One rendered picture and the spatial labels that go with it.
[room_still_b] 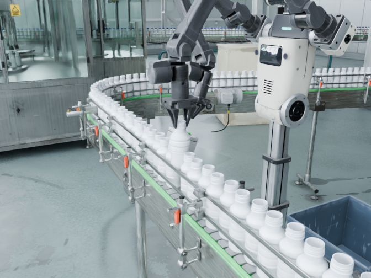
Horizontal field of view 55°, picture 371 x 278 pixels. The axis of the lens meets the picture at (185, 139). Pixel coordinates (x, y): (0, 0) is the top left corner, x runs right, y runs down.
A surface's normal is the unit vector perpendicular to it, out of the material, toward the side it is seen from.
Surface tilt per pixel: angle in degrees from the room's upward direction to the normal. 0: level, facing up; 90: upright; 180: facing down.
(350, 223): 90
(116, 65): 90
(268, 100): 90
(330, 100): 90
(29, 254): 0
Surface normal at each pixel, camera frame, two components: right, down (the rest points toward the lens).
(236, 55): 0.17, 0.33
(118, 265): 0.00, -0.95
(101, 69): 0.46, 0.29
